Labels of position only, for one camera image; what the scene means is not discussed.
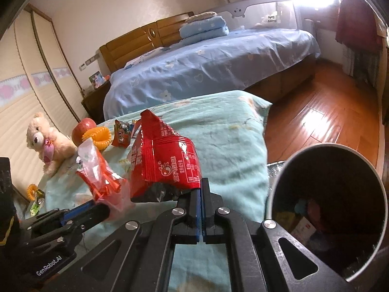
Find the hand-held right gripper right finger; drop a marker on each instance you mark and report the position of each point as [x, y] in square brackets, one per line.
[209, 213]

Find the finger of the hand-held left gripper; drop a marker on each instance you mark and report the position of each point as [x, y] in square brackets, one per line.
[76, 211]
[57, 237]

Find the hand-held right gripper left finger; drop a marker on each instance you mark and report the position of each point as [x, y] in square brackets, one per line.
[198, 216]

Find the orange clear plastic packet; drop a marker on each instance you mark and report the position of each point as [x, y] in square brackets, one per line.
[101, 176]

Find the large red snack packet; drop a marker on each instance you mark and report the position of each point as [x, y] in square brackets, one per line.
[164, 158]

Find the small red cartoon packet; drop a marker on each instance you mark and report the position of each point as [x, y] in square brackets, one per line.
[123, 135]

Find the light blue wrapper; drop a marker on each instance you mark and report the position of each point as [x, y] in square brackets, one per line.
[300, 206]

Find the round dark trash bin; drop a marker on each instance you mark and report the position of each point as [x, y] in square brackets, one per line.
[373, 219]

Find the green snack wrapper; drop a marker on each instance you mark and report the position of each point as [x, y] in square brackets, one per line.
[37, 203]

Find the cream teddy bear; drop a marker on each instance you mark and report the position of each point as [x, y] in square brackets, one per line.
[45, 141]

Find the red yellow apple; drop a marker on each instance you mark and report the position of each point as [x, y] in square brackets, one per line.
[82, 130]

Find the dark wooden nightstand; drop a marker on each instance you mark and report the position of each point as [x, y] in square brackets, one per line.
[95, 103]

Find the cream sliding door wardrobe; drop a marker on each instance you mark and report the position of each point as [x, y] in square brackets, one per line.
[45, 91]

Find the bed with blue sheet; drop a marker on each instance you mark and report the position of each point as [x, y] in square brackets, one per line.
[212, 67]

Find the white blue flat pillow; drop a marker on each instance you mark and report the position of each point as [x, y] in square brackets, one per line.
[146, 56]

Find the wooden headboard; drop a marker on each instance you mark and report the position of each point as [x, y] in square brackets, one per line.
[136, 45]

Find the folded blue quilt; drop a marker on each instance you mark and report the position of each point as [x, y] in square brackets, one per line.
[203, 30]

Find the small patterned pillow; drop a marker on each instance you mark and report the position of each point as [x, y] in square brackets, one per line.
[200, 16]

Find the grey curtain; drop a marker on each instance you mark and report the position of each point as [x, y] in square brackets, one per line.
[361, 64]

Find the dark red hanging coat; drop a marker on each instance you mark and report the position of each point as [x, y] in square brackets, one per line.
[355, 24]

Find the photo frame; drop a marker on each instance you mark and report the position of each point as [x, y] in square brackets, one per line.
[97, 79]

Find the wall switch panel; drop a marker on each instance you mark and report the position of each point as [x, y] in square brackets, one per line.
[89, 63]

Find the grey bed guard rail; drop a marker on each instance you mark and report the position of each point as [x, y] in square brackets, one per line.
[267, 6]

